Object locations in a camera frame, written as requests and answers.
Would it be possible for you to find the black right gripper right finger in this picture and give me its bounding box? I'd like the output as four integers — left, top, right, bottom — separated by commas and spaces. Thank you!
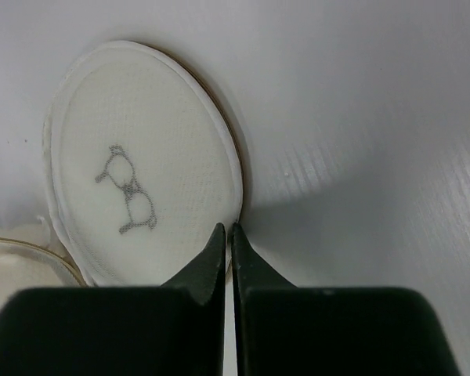
231, 224, 459, 375

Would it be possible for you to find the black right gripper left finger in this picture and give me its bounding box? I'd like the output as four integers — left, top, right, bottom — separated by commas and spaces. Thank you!
0, 224, 226, 375

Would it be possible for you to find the beige round glasses laundry bag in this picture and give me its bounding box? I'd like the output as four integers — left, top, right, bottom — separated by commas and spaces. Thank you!
0, 41, 244, 310

